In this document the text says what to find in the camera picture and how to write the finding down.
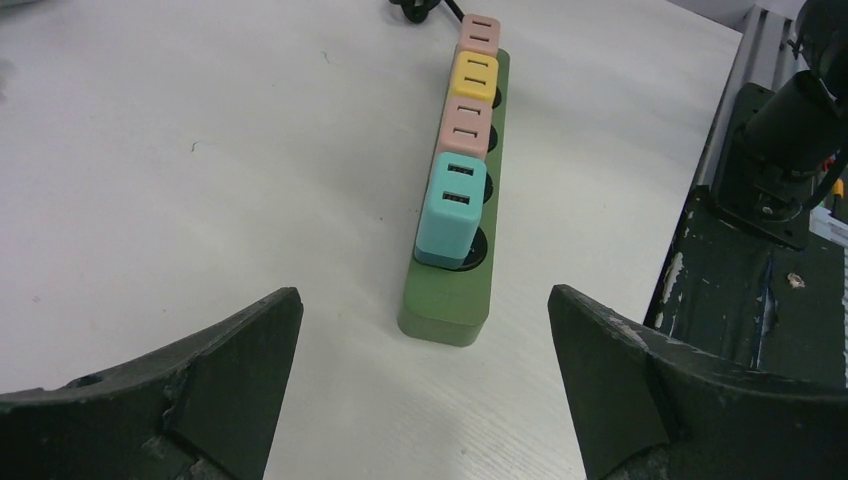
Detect pink charger plug far end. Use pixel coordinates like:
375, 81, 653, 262
458, 14, 501, 57

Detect black power cord with plug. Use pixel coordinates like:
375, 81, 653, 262
388, 0, 466, 25

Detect yellow charger plug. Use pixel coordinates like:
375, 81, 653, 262
449, 50, 499, 104

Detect pink charger plug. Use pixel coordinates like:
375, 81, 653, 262
435, 95, 493, 160

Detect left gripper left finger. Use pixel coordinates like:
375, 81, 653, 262
1, 287, 304, 479

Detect teal usb charger plug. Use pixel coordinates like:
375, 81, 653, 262
414, 152, 487, 270

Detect green power strip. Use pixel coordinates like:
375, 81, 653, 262
397, 49, 510, 347

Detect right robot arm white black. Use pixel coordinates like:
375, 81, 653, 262
741, 1, 847, 223

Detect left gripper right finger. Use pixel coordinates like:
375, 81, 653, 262
548, 285, 847, 479

